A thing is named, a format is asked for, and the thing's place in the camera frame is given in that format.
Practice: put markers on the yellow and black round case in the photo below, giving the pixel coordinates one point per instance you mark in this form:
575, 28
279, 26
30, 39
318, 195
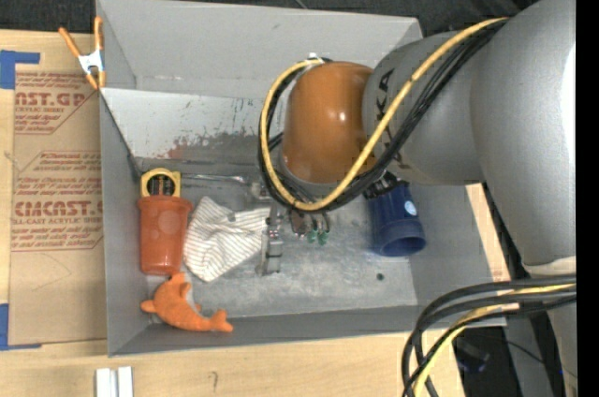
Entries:
160, 184

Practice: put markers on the blue plastic cup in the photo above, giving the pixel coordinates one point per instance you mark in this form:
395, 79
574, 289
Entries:
395, 229

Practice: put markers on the orange toy dolphin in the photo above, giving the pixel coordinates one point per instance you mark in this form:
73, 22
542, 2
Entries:
180, 306

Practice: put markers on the brown cardboard board red print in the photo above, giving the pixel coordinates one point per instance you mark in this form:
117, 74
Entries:
56, 283

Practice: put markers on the orange plastic cup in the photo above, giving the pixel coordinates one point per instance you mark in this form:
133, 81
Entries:
161, 236

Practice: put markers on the white striped cloth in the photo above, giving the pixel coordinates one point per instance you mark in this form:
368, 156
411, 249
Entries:
220, 240

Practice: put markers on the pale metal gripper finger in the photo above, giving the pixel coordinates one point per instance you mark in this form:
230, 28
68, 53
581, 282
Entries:
275, 257
261, 268

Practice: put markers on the grey metal bin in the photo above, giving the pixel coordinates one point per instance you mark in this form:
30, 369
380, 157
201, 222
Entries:
327, 287

